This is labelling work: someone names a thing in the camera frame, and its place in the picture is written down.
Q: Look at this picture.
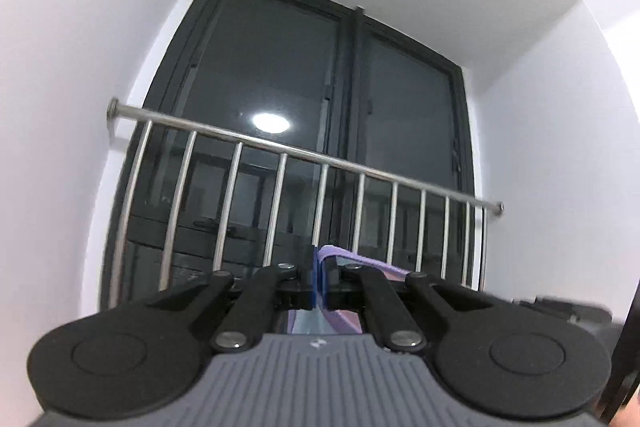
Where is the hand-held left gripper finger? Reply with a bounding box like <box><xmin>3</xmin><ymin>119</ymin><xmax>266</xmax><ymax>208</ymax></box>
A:
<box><xmin>318</xmin><ymin>256</ymin><xmax>495</xmax><ymax>354</ymax></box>
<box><xmin>146</xmin><ymin>247</ymin><xmax>318</xmax><ymax>354</ymax></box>

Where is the pink garment with blue trim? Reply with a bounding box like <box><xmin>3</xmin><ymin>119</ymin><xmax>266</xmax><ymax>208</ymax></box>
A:
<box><xmin>287</xmin><ymin>245</ymin><xmax>405</xmax><ymax>336</ymax></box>

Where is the metal window railing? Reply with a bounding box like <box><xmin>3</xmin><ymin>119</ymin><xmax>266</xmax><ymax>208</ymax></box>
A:
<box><xmin>106</xmin><ymin>98</ymin><xmax>506</xmax><ymax>309</ymax></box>

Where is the dark framed window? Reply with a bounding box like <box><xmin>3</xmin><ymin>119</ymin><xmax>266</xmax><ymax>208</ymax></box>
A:
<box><xmin>99</xmin><ymin>0</ymin><xmax>477</xmax><ymax>310</ymax></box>

